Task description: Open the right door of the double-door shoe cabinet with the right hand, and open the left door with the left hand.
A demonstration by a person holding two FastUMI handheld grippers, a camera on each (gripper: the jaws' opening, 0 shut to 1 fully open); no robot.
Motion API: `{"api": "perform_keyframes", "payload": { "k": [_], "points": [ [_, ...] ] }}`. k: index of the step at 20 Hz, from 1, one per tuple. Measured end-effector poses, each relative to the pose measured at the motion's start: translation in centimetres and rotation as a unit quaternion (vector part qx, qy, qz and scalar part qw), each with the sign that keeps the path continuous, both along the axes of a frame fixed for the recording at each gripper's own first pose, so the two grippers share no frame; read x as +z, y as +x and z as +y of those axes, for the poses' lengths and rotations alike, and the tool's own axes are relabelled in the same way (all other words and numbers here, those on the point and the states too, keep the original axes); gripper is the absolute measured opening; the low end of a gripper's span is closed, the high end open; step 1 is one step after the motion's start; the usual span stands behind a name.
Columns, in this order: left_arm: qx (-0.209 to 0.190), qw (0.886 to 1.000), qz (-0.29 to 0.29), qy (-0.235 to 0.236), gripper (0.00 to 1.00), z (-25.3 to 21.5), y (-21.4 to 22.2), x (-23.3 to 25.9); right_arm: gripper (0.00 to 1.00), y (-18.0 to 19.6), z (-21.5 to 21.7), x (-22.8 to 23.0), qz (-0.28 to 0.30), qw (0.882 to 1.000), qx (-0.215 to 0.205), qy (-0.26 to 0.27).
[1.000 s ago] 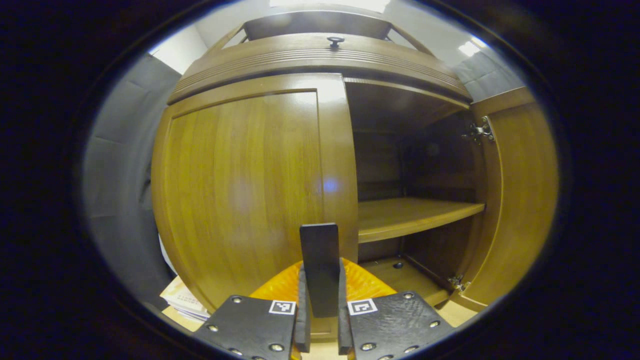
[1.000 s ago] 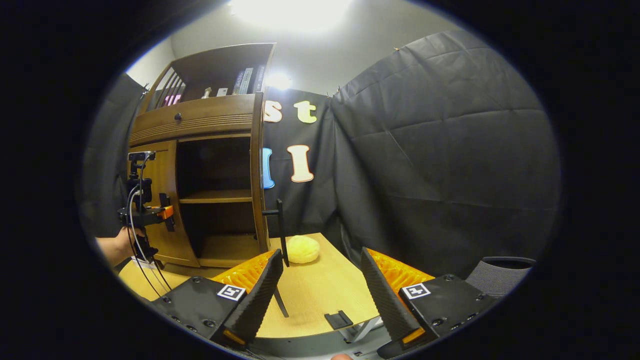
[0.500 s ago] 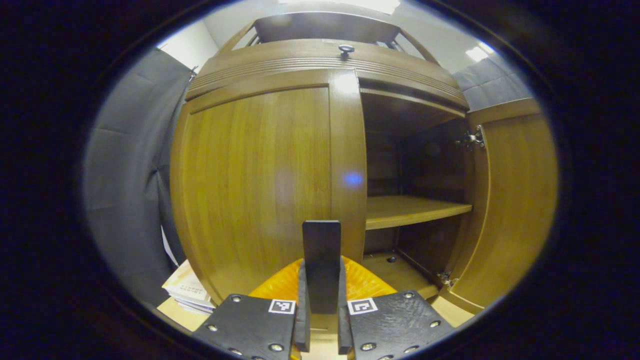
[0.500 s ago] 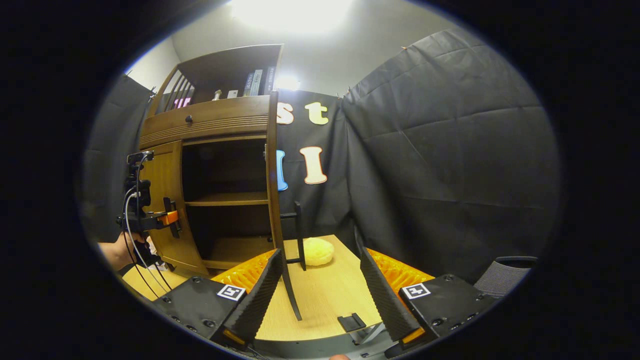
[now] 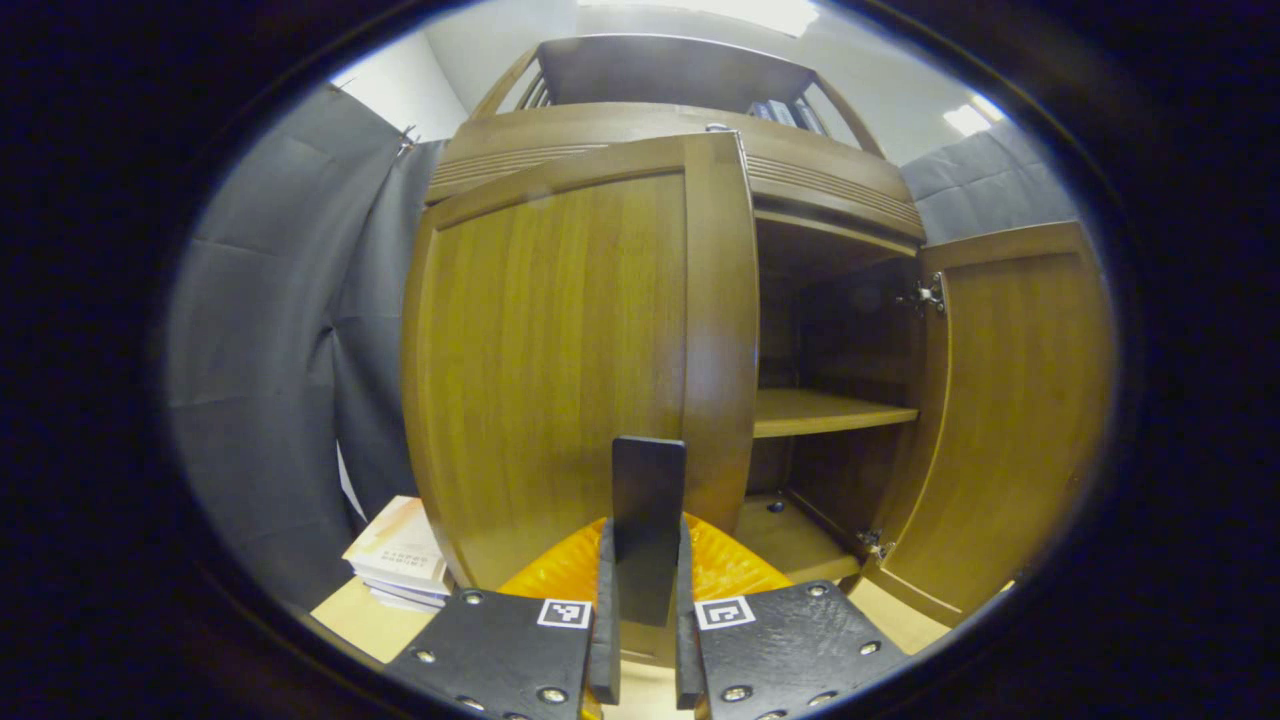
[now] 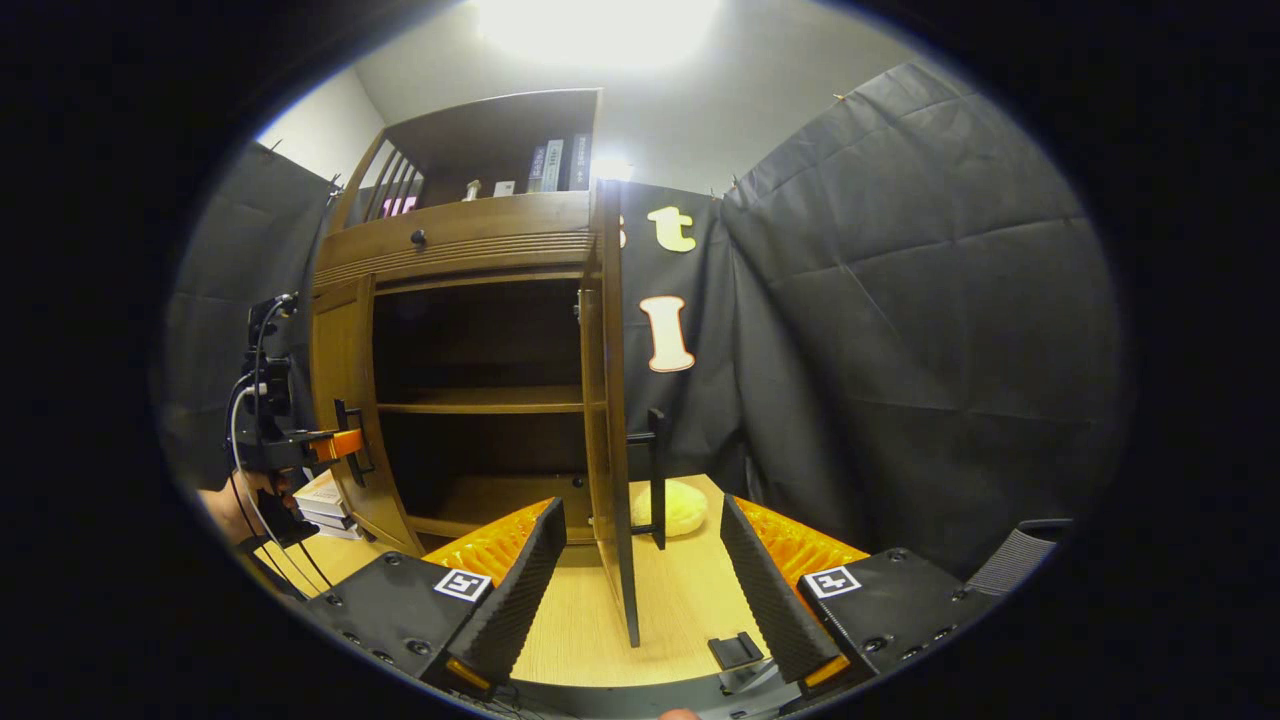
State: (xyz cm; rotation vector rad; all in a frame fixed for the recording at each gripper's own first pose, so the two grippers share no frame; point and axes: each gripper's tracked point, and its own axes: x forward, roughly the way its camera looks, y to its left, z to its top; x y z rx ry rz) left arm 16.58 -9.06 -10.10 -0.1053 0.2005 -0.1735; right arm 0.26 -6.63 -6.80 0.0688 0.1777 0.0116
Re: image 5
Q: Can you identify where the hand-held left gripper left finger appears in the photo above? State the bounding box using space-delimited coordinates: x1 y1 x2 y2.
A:
385 515 621 720

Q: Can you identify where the wooden inner cabinet shelf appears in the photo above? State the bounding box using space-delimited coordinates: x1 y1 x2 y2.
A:
752 388 919 439

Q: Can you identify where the black backdrop cloth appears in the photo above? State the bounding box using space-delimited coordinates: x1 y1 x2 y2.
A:
165 85 1081 611

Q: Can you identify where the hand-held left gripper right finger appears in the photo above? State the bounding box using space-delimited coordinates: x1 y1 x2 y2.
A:
675 513 911 720

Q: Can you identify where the beige cover book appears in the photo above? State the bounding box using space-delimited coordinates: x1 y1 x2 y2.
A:
343 497 447 583

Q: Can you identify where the large rectangular ceiling light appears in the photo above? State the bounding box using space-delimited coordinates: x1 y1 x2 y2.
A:
580 0 821 36

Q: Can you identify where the wooden cabinet door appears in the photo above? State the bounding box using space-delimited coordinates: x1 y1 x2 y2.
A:
862 220 1116 629
402 130 761 669

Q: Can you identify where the wooden cabinet drawer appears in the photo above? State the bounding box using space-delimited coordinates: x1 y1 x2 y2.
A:
427 102 926 241

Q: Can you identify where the white edged book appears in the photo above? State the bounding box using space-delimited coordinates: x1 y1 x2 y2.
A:
365 588 447 614

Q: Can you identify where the small ceiling light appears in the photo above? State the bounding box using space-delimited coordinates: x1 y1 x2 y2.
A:
943 95 1006 136

